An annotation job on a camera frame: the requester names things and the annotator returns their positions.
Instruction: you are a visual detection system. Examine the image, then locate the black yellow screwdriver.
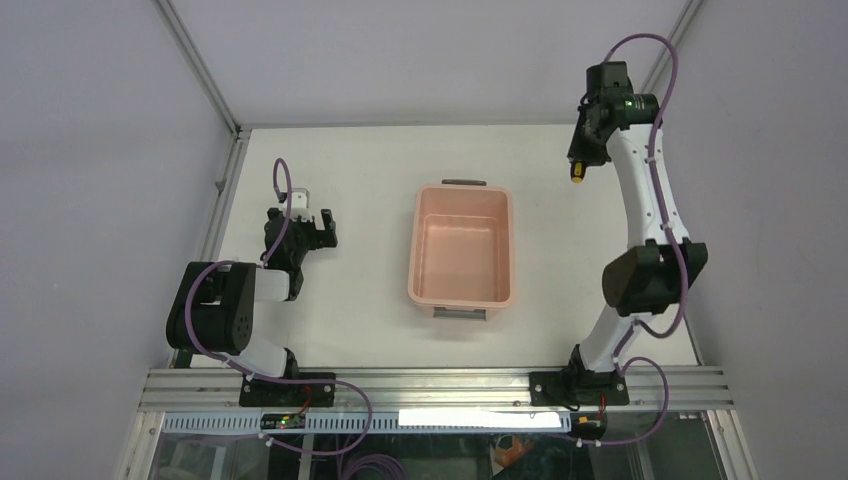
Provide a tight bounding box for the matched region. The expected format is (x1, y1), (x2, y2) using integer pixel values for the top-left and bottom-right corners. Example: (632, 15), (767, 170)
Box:
(570, 160), (586, 184)

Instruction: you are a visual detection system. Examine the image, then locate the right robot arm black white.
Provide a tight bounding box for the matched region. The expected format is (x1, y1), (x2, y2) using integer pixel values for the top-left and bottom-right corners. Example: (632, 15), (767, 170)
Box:
(562, 60), (708, 405)

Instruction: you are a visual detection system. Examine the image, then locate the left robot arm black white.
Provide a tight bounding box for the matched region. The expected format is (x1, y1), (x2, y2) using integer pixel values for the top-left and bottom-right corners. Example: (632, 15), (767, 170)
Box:
(165, 208), (338, 406)

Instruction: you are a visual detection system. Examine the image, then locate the pink plastic bin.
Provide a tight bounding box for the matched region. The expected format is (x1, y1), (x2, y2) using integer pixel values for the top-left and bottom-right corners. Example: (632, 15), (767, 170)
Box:
(407, 179), (516, 320)

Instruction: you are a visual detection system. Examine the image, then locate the orange object under table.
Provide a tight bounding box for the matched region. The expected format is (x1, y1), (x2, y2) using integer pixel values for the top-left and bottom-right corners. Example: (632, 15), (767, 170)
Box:
(492, 434), (534, 468)

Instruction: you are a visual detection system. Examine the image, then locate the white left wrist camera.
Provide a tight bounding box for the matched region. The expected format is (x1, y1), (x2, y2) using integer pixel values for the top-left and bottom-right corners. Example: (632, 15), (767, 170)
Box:
(284, 188), (314, 222)

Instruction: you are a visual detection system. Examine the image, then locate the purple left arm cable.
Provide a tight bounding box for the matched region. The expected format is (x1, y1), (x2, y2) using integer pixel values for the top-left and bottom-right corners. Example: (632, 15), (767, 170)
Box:
(184, 158), (374, 457)

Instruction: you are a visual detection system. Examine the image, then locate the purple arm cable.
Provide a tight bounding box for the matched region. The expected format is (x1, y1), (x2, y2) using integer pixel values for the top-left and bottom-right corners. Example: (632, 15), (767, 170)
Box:
(184, 158), (374, 457)
(549, 33), (690, 446)

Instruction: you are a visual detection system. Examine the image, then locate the aluminium right frame post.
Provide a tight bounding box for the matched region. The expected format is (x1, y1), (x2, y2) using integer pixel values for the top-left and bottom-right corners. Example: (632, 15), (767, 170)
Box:
(617, 0), (707, 124)

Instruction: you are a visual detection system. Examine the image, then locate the aluminium frame post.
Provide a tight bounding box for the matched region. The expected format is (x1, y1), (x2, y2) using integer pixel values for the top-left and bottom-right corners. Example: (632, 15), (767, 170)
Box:
(152, 0), (241, 136)
(617, 0), (707, 124)

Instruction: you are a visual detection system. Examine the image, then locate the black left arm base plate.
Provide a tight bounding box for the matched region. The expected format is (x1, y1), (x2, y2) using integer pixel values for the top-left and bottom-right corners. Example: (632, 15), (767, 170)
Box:
(238, 371), (336, 409)

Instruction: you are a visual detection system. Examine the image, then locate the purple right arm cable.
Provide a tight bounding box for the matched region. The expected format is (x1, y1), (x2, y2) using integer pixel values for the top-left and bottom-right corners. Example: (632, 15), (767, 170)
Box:
(549, 33), (690, 446)

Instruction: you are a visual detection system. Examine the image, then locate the aluminium front rail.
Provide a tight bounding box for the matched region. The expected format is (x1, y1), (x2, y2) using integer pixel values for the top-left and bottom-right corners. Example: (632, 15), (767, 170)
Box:
(138, 366), (736, 413)

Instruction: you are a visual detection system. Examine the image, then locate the white slotted cable duct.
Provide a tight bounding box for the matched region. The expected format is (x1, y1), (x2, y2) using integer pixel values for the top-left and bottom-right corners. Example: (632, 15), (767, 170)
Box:
(162, 409), (599, 436)

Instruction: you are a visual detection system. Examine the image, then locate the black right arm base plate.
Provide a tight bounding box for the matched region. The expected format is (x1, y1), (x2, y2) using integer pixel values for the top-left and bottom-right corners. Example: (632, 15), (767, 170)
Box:
(528, 368), (630, 408)

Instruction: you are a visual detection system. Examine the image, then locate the aluminium left frame post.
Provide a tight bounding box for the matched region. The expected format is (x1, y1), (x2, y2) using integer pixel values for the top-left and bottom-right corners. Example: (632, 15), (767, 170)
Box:
(152, 0), (241, 136)

